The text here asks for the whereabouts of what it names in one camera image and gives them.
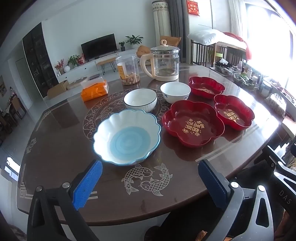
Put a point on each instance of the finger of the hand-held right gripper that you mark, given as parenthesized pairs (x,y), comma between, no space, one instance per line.
(275,154)

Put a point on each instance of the white pillow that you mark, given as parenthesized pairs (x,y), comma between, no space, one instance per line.
(208,37)

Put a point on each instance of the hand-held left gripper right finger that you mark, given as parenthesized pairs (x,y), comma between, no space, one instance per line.
(212,183)

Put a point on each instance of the white round vase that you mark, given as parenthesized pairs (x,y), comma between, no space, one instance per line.
(67,68)

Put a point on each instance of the orange lounge chair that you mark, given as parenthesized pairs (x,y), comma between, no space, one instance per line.
(172,40)
(143,51)

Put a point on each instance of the white television cabinet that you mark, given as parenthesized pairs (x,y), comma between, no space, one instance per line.
(81,69)

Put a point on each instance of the dining table with chairs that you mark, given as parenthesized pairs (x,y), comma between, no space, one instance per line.
(17,106)

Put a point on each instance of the clutter of bottles and trays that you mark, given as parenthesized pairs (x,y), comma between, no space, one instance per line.
(240,74)

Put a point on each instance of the dark wooden crib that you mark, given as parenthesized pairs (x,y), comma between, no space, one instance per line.
(203,54)

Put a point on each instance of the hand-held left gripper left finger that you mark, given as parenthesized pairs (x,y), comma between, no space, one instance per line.
(87,185)

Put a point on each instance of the red wall hanging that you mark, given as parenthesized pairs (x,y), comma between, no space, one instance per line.
(193,7)

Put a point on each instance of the white bowl with blue print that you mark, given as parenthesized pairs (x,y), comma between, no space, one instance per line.
(175,92)

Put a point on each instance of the bushy green potted plant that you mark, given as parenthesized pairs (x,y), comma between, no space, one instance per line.
(73,60)

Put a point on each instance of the dark flat floor scale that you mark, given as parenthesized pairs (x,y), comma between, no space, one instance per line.
(94,77)

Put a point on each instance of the orange tissue pack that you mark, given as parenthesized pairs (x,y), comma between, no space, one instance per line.
(94,91)

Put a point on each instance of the blue scalloped ceramic bowl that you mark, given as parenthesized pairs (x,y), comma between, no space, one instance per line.
(127,139)

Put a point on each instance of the grey curtain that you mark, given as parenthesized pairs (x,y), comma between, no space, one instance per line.
(178,30)

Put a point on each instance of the dark glass display cabinet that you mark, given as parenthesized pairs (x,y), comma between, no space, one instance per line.
(39,60)

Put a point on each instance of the red gift box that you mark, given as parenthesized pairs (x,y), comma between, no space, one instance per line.
(81,60)

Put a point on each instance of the large leafy potted plant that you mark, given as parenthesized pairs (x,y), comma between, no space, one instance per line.
(134,39)

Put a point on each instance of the beige oval tray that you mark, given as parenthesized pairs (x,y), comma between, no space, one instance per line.
(77,83)

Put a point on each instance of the large red flower-shaped plate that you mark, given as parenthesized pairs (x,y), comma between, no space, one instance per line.
(192,125)

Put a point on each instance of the white ribbed dark-rimmed bowl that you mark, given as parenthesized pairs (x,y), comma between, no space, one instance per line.
(141,100)

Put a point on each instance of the white door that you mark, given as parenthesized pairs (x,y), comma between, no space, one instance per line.
(22,76)

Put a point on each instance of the red flowers in vase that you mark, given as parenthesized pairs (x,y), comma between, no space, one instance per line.
(59,66)

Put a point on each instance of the black flat television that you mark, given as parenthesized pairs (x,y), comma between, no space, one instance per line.
(99,47)

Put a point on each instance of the white sheer curtain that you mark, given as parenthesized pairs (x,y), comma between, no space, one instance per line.
(235,16)

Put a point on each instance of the small potted plant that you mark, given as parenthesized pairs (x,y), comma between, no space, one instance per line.
(121,45)

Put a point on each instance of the cloth-covered standing air conditioner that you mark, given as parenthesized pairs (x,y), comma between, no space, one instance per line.
(161,23)

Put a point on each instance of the cardboard box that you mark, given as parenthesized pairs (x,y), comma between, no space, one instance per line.
(57,89)

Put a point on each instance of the red cloth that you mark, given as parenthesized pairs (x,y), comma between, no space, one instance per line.
(248,49)

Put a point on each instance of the clear plastic snack jar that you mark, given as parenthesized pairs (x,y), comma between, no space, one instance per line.
(127,69)

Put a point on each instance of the framed wall picture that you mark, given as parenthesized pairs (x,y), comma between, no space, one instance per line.
(2,85)

